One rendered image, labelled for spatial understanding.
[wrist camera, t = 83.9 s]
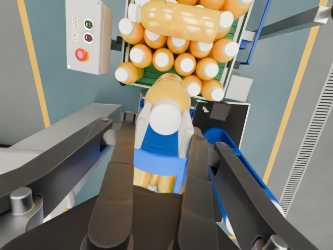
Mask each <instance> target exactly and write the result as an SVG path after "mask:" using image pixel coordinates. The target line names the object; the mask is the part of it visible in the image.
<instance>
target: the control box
mask: <svg viewBox="0 0 333 250"><path fill-rule="evenodd" d="M65 8H66V51H67V68H68V69H72V70H77V71H82V72H87V73H92V74H97V75H99V74H104V73H109V69H110V54H111V32H112V17H113V11H112V10H111V9H110V8H109V7H108V6H106V5H105V4H104V3H103V2H102V1H101V0H65ZM73 18H76V19H73ZM86 20H90V21H91V22H92V24H93V26H92V28H91V29H87V28H86V27H85V25H84V22H85V21H86ZM75 21H76V23H75ZM74 23H75V24H74ZM76 26H77V27H76ZM74 33H75V36H74ZM85 34H90V35H91V36H92V41H91V42H86V41H85V39H84V35H85ZM80 48H81V49H84V50H85V51H86V53H87V59H86V60H85V61H83V62H82V61H79V60H78V59H77V58H76V56H75V51H76V50H77V49H80Z"/></svg>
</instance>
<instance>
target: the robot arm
mask: <svg viewBox="0 0 333 250"><path fill-rule="evenodd" d="M151 109H152V102H146V104H145V106H144V108H143V109H142V111H141V113H140V115H137V114H136V113H134V112H130V111H125V112H123V113H122V120H121V123H120V124H113V123H112V122H113V120H112V119H109V118H106V117H102V118H98V119H96V120H94V121H93V122H91V123H90V124H88V125H86V126H85V127H83V128H82V129H80V130H79V131H77V132H75V133H74V134H72V135H71V136H69V137H67V138H66V139H64V140H62V141H61V142H59V143H58V144H56V145H54V146H53V147H51V148H50V149H48V150H46V151H45V152H43V153H42V154H40V155H38V156H37V157H35V158H34V159H32V160H30V161H29V162H27V163H26V164H24V165H22V166H21V167H19V168H16V169H14V170H11V171H8V172H6V173H3V174H0V250H319V249H318V248H317V247H315V246H314V245H313V244H312V243H311V242H310V241H309V240H308V239H307V238H306V237H305V236H303V235H302V234H301V233H300V232H299V231H298V230H297V229H296V228H295V227H294V226H293V225H291V224H290V223H289V222H288V221H287V220H286V219H285V217H284V216H283V215H282V214H281V212H280V211H279V210H278V208H277V207H276V206H275V205H274V203H273V202H272V201H271V199H270V198H269V197H268V195H267V194H266V193H265V192H264V190H263V189H262V188H261V186H260V185H259V184H258V183H257V181H256V180H255V179H254V177H253V176H252V175H251V174H250V172H249V171H248V170H247V168H246V167H245V166H244V164H243V163H242V162H241V161H240V159H239V158H238V157H237V155H236V154H235V153H234V151H233V150H232V149H231V148H230V146H229V145H227V144H226V143H224V142H219V141H217V142H216V143H215V145H213V144H210V143H208V140H207V138H206V137H205V136H203V135H202V132H201V130H200V129H199V128H198V127H194V126H193V125H192V121H191V117H190V114H189V111H188V110H183V113H182V123H181V126H180V128H179V129H178V156H179V157H180V158H183V159H185V158H186V157H187V159H186V163H185V169H184V173H183V178H182V183H181V187H180V192H179V194H178V193H174V192H154V191H152V190H149V189H147V188H144V187H142V186H137V185H134V184H133V181H134V149H135V148H136V149H139V148H141V145H142V142H143V139H144V136H145V133H146V130H147V127H148V124H149V115H150V112H151ZM110 145H114V149H113V153H112V156H111V160H110V161H109V162H108V165H107V169H106V172H105V175H104V179H103V182H102V185H101V189H100V192H99V194H98V195H96V196H94V197H92V198H91V199H89V200H87V201H85V202H83V203H81V204H79V205H77V206H75V207H73V208H71V209H69V210H68V211H66V212H64V213H62V214H60V215H58V216H56V217H54V218H52V219H50V220H48V221H46V222H45V223H43V220H44V219H45V218H46V217H47V216H48V215H50V214H51V212H52V211H53V210H54V209H55V208H56V207H57V206H58V205H59V204H60V203H61V202H62V201H63V200H64V198H65V197H66V196H67V195H68V194H69V193H70V192H71V191H72V189H73V188H74V187H75V186H76V185H77V184H78V183H79V182H80V180H81V179H82V178H83V177H84V176H85V175H86V174H87V173H88V171H89V170H90V169H91V168H92V167H93V166H94V165H95V164H96V162H97V161H98V160H99V159H100V158H101V157H102V156H103V155H104V153H105V152H106V151H107V150H108V149H109V147H110ZM187 154H188V156H187ZM208 172H209V173H210V176H211V178H212V181H213V183H214V185H215V188H216V190H217V193H218V195H219V198H220V200H221V203H222V205H223V208H224V210H225V213H226V215H227V218H228V220H229V222H230V225H231V227H232V230H233V232H234V235H235V237H236V240H237V242H238V244H239V246H240V248H241V249H240V248H239V247H238V246H237V245H236V244H235V243H234V242H233V241H232V240H231V239H230V237H229V236H228V235H227V234H226V233H225V232H224V231H223V230H222V229H221V228H220V226H219V225H218V224H217V223H216V222H215V221H214V209H213V191H212V182H209V176H208Z"/></svg>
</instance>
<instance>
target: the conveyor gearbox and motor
mask: <svg viewBox="0 0 333 250"><path fill-rule="evenodd" d="M253 80H254V79H253V78H249V77H245V76H241V75H240V74H239V73H238V72H235V71H232V72H231V75H230V78H229V81H228V84H227V87H226V91H225V94H224V98H226V99H231V100H235V101H240V102H245V101H246V100H247V96H248V94H249V91H250V88H251V86H252V83H253V82H254V81H253Z"/></svg>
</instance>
